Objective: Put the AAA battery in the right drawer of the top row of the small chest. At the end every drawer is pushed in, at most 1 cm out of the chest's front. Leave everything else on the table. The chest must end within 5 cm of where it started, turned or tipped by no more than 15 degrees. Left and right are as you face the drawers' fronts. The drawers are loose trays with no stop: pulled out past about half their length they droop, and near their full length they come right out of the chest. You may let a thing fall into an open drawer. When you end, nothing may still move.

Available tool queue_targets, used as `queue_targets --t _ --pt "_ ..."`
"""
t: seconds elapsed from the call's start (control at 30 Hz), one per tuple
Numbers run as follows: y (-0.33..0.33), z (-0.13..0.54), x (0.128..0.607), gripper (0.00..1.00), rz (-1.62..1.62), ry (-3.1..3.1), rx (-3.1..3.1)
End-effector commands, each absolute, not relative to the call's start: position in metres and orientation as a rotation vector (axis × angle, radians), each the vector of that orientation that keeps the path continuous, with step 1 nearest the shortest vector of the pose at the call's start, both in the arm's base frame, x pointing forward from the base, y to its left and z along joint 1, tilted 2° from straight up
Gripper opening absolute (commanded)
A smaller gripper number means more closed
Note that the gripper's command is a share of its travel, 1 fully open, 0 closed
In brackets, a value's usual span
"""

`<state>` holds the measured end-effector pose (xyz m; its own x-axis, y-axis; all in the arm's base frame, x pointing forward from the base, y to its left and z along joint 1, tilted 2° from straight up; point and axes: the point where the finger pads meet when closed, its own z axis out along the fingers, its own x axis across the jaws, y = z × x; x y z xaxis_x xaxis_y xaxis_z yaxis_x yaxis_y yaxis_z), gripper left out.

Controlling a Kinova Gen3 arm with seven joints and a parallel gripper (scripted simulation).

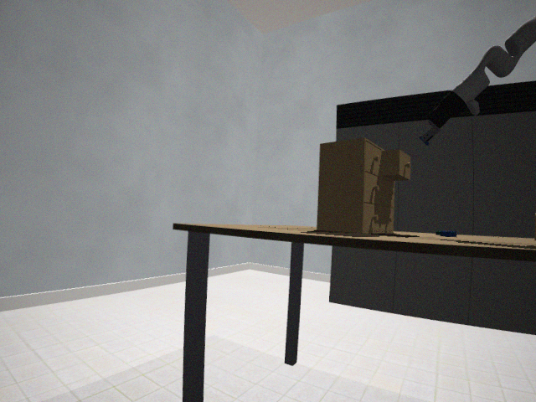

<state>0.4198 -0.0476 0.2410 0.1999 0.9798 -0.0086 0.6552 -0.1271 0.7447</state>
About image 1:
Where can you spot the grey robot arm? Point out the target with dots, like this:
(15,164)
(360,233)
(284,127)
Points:
(498,60)

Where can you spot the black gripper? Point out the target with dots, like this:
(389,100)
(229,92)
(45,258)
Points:
(461,97)

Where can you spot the small wooden chest of drawers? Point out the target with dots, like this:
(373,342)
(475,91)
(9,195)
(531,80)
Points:
(341,183)

